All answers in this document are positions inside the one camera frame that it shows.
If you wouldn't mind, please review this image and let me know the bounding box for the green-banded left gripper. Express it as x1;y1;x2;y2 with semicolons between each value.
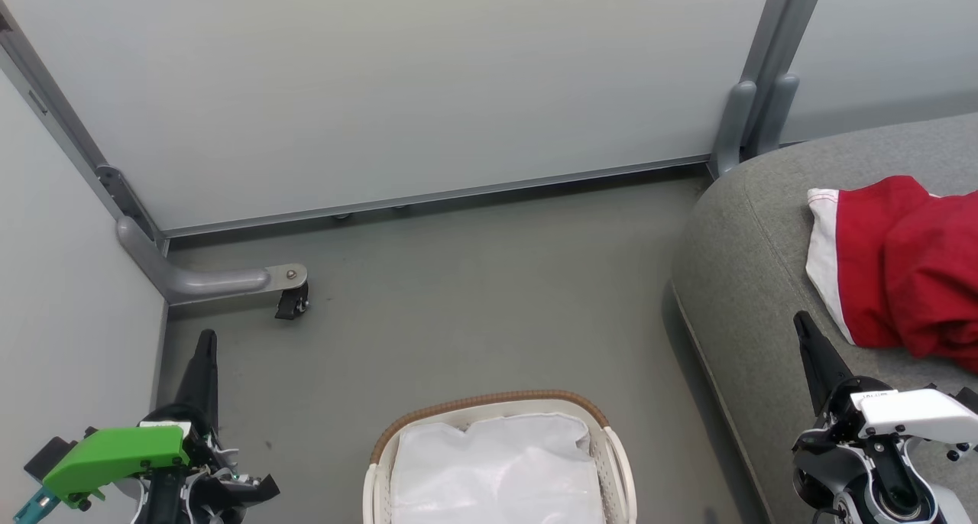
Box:
42;328;282;524

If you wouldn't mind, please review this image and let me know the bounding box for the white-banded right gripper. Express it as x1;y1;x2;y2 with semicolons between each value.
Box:
792;311;978;467

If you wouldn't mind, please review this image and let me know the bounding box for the red garment with white trim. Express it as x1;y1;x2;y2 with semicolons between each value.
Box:
805;174;978;375

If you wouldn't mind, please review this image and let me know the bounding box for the white basket liner cloth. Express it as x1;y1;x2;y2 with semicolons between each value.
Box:
390;412;607;524

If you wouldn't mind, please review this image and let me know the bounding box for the white laundry basket brown rim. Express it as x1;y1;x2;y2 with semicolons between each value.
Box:
362;390;639;524

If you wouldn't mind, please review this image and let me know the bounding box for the black caster wheel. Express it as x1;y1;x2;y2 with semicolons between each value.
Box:
274;282;311;322

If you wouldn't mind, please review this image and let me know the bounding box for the grey metal partition foot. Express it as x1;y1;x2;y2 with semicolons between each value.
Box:
115;216;309;306

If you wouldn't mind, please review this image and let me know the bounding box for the grey fabric sofa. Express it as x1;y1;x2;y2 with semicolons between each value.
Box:
671;112;978;524

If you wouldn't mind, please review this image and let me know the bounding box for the black cable teal plug left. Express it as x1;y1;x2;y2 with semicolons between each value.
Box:
11;484;62;524

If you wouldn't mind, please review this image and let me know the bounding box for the grey metal partition bottom rail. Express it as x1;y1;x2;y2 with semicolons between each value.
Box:
155;154;716;240

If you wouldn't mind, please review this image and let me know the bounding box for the grey metal double partition post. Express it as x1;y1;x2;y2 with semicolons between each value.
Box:
709;0;831;180

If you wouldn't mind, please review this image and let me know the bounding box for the grey metal corner partition post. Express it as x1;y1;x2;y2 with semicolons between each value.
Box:
0;0;170;255

